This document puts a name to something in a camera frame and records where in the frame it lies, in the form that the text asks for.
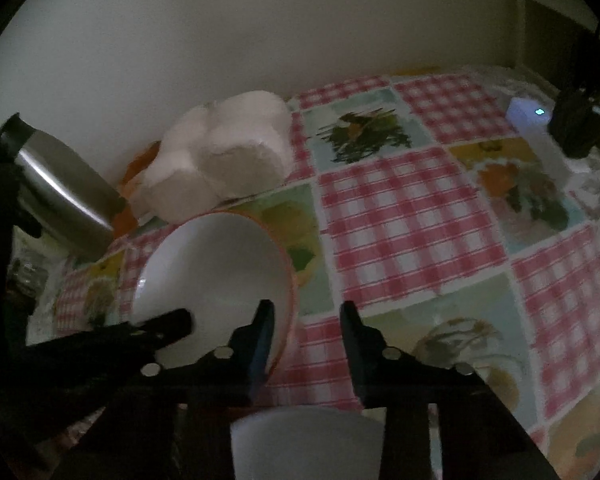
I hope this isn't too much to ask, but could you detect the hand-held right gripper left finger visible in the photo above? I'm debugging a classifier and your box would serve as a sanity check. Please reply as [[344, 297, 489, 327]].
[[80, 300, 277, 480]]

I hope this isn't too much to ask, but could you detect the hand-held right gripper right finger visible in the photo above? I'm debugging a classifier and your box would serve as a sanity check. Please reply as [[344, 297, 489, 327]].
[[340, 301, 561, 480]]

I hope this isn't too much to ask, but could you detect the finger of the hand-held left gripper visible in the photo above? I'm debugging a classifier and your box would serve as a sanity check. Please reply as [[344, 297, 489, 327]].
[[82, 308, 193, 362]]

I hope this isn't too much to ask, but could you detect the red rimmed floral bowl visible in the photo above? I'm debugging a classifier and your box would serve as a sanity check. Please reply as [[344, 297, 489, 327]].
[[129, 210, 300, 386]]

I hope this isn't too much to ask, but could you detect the large plain white bowl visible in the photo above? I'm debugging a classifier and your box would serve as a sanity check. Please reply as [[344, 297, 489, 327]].
[[230, 405, 386, 480]]

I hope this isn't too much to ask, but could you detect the checked picture tablecloth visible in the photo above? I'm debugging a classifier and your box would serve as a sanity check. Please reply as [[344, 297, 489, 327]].
[[25, 65, 600, 480]]

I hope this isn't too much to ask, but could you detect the stainless steel thermos jug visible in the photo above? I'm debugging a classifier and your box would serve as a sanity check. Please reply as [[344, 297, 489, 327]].
[[0, 112, 131, 256]]

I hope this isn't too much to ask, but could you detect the orange snack packet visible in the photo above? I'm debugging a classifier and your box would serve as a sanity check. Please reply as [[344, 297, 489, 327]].
[[117, 141, 163, 233]]

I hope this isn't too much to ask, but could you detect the pack of white paper rolls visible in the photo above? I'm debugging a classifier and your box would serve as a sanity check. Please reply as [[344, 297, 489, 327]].
[[140, 90, 292, 223]]

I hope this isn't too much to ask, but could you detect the white power strip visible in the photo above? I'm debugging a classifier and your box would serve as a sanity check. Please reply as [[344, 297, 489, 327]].
[[506, 96, 573, 173]]

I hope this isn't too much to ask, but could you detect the black charger plug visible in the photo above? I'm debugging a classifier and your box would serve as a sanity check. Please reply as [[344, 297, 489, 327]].
[[551, 87, 600, 158]]

